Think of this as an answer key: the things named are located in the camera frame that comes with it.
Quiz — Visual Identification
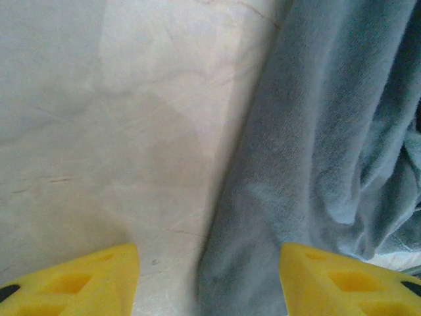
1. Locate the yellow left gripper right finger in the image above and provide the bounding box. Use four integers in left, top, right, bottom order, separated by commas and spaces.
279, 242, 421, 316

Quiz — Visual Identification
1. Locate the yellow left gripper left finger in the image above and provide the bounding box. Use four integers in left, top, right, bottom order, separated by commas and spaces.
0, 242, 141, 316

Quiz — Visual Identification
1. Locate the grey t-shirt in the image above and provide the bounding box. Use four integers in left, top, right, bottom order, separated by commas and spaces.
197, 0, 421, 316

